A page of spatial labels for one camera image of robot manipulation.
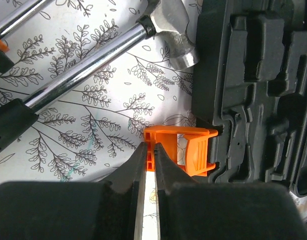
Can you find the floral table mat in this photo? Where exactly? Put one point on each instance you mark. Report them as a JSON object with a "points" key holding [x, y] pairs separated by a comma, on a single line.
{"points": [[97, 126]]}

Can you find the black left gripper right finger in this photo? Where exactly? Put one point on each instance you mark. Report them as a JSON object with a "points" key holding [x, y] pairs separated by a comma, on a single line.
{"points": [[191, 210]]}

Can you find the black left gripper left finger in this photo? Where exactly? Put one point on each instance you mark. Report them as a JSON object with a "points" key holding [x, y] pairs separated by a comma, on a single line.
{"points": [[109, 209]]}

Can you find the dark green tool case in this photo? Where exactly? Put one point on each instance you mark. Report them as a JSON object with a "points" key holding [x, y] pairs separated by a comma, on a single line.
{"points": [[251, 86]]}

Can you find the large black orange screwdriver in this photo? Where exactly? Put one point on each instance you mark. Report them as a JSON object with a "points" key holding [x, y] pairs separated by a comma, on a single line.
{"points": [[12, 22]]}

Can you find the steel claw hammer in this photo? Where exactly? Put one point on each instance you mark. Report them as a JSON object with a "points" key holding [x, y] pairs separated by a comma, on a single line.
{"points": [[165, 18]]}

